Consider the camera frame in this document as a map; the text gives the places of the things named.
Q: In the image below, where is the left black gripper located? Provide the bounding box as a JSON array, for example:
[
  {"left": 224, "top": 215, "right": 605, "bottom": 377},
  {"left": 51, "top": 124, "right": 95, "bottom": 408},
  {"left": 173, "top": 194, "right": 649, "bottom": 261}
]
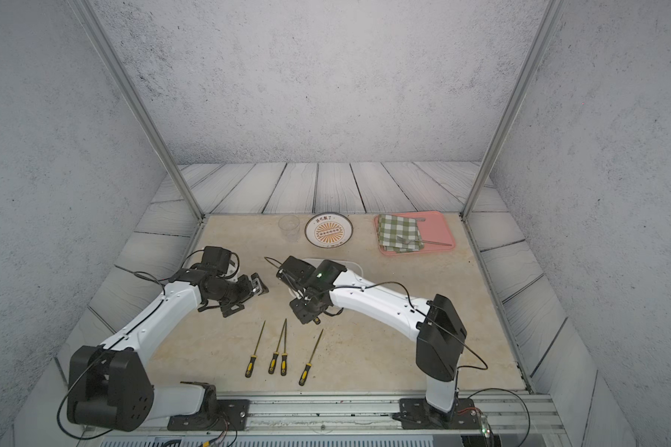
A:
[{"left": 210, "top": 270, "right": 270, "bottom": 316}]

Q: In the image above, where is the low slanted yellow-black file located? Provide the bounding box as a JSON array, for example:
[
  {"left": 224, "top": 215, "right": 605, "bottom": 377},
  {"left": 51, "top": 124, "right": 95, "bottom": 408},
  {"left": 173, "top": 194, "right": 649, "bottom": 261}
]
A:
[{"left": 298, "top": 331, "right": 324, "bottom": 387}]

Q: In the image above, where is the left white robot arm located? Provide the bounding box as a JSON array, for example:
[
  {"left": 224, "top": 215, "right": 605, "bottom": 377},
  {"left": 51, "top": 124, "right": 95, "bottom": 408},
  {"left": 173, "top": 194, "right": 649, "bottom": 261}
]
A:
[{"left": 57, "top": 269, "right": 268, "bottom": 432}]

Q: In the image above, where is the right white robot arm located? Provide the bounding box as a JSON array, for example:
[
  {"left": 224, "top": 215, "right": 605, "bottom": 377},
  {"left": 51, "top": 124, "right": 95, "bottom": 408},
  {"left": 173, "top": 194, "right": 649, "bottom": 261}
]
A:
[{"left": 276, "top": 256, "right": 467, "bottom": 415}]

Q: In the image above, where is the white rectangular storage box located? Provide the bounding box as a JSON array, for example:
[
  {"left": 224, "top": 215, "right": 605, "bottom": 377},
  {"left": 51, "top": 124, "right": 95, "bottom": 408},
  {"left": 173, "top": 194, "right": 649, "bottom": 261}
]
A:
[{"left": 296, "top": 258, "right": 363, "bottom": 282}]

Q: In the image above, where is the round orange patterned plate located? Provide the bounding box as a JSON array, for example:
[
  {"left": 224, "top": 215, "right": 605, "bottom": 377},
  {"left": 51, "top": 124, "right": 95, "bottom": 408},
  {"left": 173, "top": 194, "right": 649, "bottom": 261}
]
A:
[{"left": 304, "top": 212, "right": 353, "bottom": 249}]

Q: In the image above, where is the clear plastic cup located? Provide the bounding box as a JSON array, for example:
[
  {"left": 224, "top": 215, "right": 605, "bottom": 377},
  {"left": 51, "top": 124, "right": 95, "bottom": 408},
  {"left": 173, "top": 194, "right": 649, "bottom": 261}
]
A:
[{"left": 279, "top": 215, "right": 300, "bottom": 243}]

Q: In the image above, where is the green checkered cloth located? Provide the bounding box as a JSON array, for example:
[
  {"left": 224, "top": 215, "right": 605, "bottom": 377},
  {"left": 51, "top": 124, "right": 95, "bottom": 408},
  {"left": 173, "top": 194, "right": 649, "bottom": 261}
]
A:
[{"left": 377, "top": 214, "right": 424, "bottom": 253}]

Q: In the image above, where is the pink plastic tray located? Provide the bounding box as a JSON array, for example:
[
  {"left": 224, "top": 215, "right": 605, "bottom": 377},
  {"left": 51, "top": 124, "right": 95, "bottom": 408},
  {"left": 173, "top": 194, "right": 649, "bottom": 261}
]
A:
[{"left": 374, "top": 212, "right": 457, "bottom": 256}]

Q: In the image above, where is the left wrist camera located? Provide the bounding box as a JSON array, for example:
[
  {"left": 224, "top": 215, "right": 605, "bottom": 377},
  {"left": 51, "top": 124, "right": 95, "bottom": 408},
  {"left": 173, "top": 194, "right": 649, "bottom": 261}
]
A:
[{"left": 199, "top": 246, "right": 240, "bottom": 279}]

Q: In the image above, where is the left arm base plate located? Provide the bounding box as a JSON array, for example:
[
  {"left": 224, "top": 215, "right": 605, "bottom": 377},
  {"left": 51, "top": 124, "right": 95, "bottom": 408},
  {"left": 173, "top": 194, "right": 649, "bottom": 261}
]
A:
[{"left": 167, "top": 396, "right": 251, "bottom": 431}]

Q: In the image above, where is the aluminium front rail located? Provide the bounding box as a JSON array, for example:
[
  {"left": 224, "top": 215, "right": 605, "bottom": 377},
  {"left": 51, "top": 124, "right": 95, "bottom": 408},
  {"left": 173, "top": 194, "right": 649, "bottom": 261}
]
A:
[{"left": 77, "top": 392, "right": 574, "bottom": 447}]

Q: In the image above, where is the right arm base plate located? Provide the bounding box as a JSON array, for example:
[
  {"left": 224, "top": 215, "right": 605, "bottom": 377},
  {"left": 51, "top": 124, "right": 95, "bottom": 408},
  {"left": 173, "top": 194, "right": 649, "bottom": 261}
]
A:
[{"left": 393, "top": 398, "right": 482, "bottom": 430}]

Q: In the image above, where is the left aluminium frame post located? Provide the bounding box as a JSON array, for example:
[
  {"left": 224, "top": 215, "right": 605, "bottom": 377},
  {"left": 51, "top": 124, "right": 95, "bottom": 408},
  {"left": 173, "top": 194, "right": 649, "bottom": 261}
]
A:
[{"left": 69, "top": 0, "right": 205, "bottom": 223}]

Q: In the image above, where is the aluminium frame post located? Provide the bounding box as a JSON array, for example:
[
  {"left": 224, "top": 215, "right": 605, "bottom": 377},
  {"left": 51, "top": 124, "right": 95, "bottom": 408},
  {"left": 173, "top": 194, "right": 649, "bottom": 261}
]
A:
[
  {"left": 460, "top": 0, "right": 565, "bottom": 222},
  {"left": 69, "top": 0, "right": 205, "bottom": 223}
]

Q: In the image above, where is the right aluminium frame post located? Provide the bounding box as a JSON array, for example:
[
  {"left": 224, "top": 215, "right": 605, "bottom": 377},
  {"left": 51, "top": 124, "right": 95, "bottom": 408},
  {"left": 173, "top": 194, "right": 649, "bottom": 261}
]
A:
[{"left": 460, "top": 0, "right": 565, "bottom": 222}]

